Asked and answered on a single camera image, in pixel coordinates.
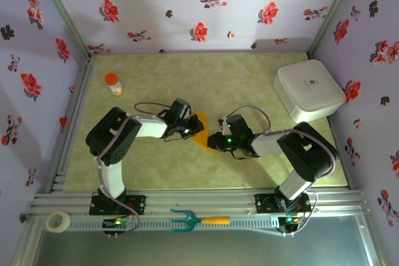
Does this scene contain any grey metal sheet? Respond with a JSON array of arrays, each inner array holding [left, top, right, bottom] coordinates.
[[11, 216, 389, 266]]

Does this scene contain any orange-capped bottle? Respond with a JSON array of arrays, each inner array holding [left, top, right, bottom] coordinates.
[[104, 72, 124, 97]]

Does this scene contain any white lidded box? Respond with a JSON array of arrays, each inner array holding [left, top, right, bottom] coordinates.
[[272, 59, 346, 125]]

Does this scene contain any white tape roll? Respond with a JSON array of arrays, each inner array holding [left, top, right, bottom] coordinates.
[[46, 211, 71, 234]]

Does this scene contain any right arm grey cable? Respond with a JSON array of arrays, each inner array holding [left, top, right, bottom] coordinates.
[[224, 106, 340, 236]]

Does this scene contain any aluminium mounting rail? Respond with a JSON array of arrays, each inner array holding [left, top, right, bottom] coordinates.
[[28, 188, 371, 217]]

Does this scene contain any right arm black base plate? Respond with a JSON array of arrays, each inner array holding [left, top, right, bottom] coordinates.
[[254, 193, 312, 214]]

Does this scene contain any teal fork yellow handle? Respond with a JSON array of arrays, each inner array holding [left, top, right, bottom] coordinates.
[[170, 209, 231, 233]]

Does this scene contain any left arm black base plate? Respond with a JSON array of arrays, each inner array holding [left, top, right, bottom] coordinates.
[[89, 193, 147, 216]]

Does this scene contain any grey slotted cable duct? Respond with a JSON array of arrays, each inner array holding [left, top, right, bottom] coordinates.
[[69, 217, 281, 233]]

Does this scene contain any aluminium side rail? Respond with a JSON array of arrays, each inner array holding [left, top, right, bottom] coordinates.
[[46, 53, 96, 194]]

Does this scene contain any aluminium frame post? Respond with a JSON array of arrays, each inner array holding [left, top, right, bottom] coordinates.
[[31, 0, 94, 60], [307, 0, 366, 59]]

